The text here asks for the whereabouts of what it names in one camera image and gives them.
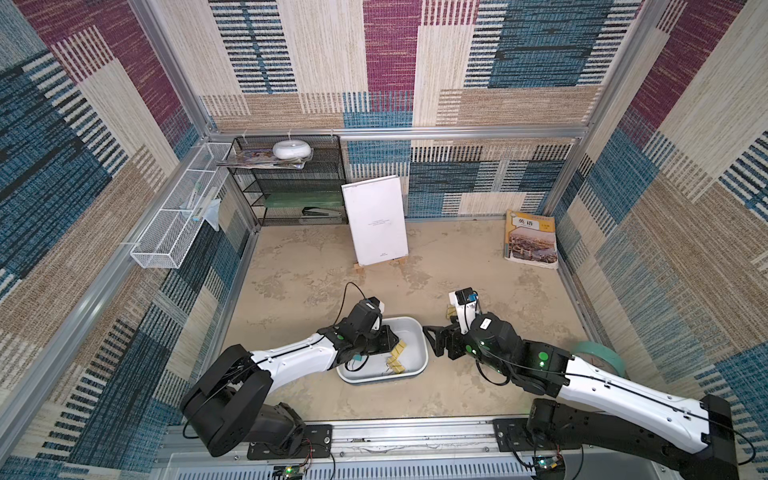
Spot black stapler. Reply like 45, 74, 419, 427
302, 207, 343, 218

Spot yellow textbook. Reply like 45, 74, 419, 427
503, 210, 559, 269

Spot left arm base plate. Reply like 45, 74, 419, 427
247, 424, 333, 461

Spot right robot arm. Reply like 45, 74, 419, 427
422, 313, 739, 479

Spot magazine on shelf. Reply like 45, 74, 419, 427
216, 149, 314, 170

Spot black wire mesh shelf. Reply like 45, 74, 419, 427
227, 134, 348, 227

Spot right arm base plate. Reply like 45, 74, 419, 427
492, 417, 583, 453

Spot white round device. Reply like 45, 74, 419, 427
272, 139, 312, 160

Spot white wire basket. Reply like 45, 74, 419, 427
131, 142, 232, 269

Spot green tape roll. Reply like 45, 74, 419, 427
571, 341, 627, 378

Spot white plastic storage box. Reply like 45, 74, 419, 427
336, 317, 429, 385

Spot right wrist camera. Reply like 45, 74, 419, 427
449, 287, 478, 334

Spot white board on easel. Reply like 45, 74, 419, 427
342, 175, 409, 267

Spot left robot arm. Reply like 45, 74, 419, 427
180, 297, 399, 457

